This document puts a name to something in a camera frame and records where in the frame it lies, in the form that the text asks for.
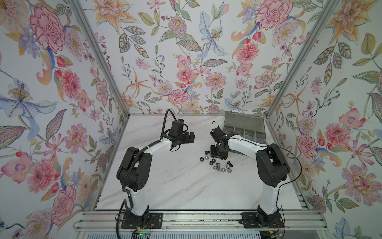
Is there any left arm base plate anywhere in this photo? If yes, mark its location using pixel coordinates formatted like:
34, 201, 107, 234
120, 212, 163, 229

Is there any black hex nut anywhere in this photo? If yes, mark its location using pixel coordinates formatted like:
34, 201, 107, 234
209, 158, 216, 165

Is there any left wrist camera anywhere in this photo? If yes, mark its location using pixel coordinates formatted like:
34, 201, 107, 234
170, 119, 184, 134

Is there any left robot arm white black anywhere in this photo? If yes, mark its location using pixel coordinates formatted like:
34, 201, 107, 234
116, 119, 195, 217

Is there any aluminium front rail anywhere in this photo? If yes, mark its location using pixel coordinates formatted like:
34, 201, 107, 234
74, 210, 328, 232

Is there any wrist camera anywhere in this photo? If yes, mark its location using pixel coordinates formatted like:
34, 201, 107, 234
170, 119, 184, 134
210, 127, 225, 141

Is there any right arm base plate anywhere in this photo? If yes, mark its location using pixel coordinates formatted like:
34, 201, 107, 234
240, 212, 285, 230

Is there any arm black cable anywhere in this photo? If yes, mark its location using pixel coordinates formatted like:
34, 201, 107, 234
232, 135, 302, 239
115, 109, 180, 239

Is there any grey plastic organizer box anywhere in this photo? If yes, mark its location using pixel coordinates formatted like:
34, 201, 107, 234
223, 111, 267, 144

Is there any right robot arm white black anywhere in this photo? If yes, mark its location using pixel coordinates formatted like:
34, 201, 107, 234
210, 127, 290, 226

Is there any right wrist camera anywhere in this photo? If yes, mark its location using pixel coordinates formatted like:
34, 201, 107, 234
210, 127, 225, 141

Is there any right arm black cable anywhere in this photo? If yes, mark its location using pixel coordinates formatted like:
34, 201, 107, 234
232, 135, 302, 239

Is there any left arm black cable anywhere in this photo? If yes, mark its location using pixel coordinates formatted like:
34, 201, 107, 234
115, 109, 180, 239

